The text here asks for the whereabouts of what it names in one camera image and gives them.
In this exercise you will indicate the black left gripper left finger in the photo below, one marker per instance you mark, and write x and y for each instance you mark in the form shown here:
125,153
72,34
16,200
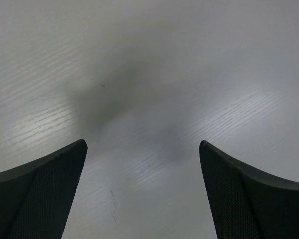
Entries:
36,197

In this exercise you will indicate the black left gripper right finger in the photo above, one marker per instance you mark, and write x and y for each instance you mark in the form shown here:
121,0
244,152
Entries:
245,202

